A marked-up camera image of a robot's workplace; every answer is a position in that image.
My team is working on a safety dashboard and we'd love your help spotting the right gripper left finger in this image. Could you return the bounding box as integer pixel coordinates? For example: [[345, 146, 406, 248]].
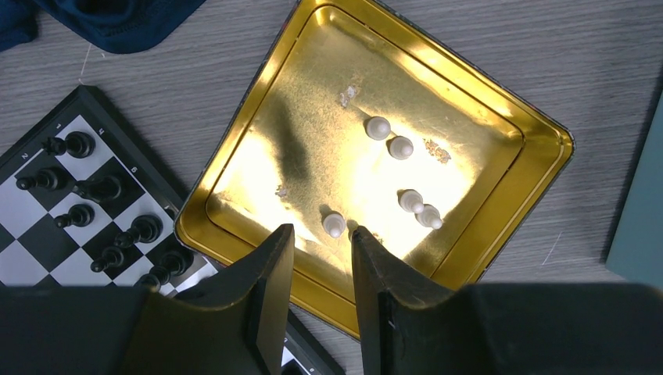
[[1, 223, 295, 374]]

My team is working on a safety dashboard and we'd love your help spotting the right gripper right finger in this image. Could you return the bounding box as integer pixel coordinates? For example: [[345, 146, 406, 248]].
[[351, 227, 662, 374]]

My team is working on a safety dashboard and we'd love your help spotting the gold tin tray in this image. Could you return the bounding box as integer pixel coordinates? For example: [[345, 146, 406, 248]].
[[174, 1, 575, 337]]

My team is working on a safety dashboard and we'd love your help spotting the black king piece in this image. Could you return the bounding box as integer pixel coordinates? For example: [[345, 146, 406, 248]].
[[134, 249, 193, 291]]

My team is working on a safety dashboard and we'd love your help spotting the white pawn in tin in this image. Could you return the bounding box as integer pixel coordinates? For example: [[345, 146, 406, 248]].
[[364, 116, 392, 141], [398, 189, 425, 214], [388, 136, 414, 160], [415, 204, 443, 230], [322, 212, 346, 238]]

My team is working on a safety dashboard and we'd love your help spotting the black bishop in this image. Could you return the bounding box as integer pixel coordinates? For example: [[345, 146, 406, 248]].
[[113, 214, 163, 248]]

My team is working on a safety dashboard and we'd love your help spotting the black pawn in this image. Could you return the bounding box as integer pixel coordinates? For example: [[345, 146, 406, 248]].
[[16, 167, 66, 191], [54, 204, 95, 228], [90, 246, 126, 273]]

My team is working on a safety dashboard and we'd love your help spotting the black knight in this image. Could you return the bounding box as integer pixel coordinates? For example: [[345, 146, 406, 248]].
[[72, 175, 124, 204]]

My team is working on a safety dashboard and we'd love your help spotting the black white chessboard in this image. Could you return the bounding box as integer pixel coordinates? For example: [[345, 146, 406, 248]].
[[1, 85, 341, 374]]

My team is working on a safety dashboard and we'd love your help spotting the black rook corner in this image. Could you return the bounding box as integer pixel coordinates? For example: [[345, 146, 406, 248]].
[[41, 131, 96, 159]]

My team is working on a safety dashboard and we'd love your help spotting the dark blue cloth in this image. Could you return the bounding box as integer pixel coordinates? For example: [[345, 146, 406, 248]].
[[1, 0, 204, 54]]

